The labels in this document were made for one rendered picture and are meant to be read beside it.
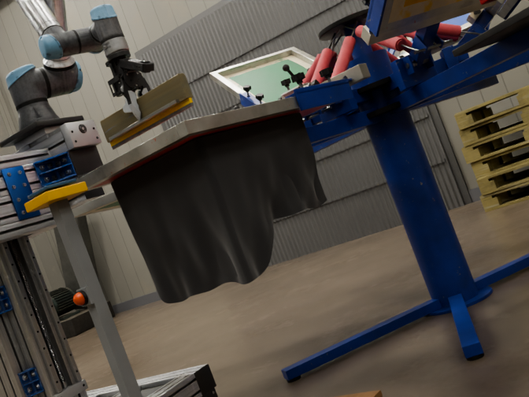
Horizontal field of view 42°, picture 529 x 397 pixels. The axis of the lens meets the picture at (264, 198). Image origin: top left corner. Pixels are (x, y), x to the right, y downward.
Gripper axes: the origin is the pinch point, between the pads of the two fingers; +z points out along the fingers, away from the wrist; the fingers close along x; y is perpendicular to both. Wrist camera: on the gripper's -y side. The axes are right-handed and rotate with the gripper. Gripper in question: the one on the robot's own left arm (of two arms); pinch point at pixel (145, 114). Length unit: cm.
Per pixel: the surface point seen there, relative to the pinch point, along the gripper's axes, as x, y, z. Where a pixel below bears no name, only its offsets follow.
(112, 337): 32, 9, 58
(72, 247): 33.5, 10.1, 30.4
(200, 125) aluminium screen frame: 9.3, -29.5, 12.5
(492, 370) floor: -46, -53, 109
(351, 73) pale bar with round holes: -68, -31, 7
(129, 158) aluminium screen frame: 14.3, -3.2, 12.4
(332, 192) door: -441, 274, 57
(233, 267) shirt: 4, -16, 52
